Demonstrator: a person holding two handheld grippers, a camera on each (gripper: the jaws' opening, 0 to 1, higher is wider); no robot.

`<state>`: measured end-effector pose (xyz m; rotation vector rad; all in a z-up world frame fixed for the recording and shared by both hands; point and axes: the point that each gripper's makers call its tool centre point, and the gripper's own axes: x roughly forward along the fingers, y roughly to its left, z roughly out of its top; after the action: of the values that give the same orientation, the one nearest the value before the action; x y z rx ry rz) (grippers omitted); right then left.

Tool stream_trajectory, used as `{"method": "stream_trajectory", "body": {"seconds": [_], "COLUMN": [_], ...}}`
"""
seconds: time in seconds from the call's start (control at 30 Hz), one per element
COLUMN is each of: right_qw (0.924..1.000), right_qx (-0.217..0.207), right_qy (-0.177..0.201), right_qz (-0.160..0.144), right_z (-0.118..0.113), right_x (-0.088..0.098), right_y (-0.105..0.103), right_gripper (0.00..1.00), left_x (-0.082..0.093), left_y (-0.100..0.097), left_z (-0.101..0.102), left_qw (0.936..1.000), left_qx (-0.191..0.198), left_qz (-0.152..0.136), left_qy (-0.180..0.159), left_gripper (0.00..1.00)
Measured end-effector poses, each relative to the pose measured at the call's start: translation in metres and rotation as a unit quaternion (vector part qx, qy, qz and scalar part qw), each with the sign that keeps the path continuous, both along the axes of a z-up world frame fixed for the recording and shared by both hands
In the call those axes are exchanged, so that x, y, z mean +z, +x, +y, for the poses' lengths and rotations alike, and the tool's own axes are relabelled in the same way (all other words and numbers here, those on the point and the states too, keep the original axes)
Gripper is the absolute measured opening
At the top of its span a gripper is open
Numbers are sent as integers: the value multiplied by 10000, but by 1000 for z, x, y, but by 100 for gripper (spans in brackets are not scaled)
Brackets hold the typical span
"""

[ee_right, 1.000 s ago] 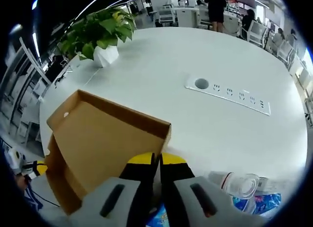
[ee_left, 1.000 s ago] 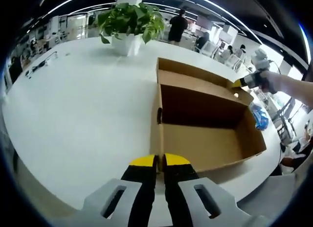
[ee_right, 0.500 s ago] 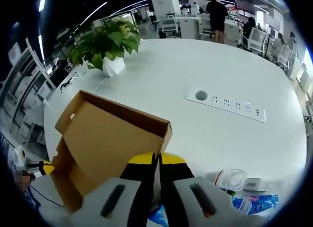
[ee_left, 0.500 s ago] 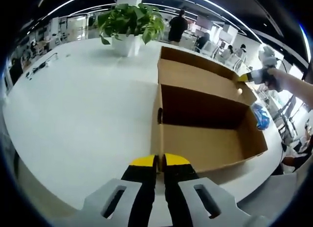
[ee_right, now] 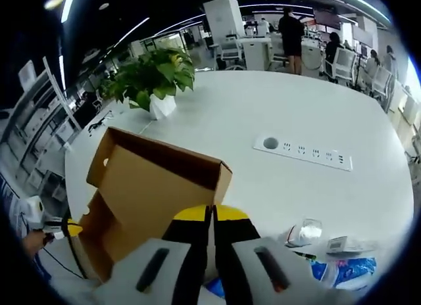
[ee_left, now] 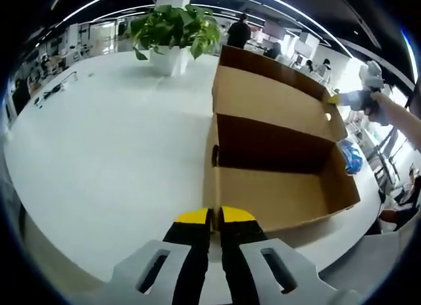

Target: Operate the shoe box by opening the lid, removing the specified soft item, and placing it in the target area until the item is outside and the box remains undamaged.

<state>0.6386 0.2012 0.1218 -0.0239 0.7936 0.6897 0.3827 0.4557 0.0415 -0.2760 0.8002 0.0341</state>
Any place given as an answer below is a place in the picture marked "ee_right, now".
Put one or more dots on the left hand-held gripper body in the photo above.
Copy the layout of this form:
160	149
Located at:
41	216

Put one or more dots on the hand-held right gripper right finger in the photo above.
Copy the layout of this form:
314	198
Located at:
233	239

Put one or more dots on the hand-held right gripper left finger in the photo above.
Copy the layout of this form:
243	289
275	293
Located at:
194	246

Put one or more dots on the blue wet wipes soft pack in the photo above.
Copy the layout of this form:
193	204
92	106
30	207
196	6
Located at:
215	284

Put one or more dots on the brown cardboard shoe box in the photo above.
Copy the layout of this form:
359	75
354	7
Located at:
148	186

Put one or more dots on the blue floral tissue pack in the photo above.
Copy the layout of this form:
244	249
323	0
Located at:
348	273

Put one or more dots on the person's left hand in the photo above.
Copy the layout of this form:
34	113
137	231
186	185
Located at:
33	247

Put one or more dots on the white plastic pouch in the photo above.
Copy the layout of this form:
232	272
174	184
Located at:
306	232

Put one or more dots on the green black packet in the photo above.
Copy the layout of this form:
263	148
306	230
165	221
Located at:
306	256

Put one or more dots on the white metal shelf rack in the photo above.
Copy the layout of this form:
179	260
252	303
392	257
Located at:
36	121

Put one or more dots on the small white carton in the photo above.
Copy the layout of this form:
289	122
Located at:
345	244

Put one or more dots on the white table socket panel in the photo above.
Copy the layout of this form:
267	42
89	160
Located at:
306	152

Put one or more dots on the green potted plant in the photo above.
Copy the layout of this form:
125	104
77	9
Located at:
158	75

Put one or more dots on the white office chair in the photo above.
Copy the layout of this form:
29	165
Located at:
383	79
343	65

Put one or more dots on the white square column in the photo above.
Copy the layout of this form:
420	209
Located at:
223	22

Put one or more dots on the purple wall monitor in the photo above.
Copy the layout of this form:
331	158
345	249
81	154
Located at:
325	17

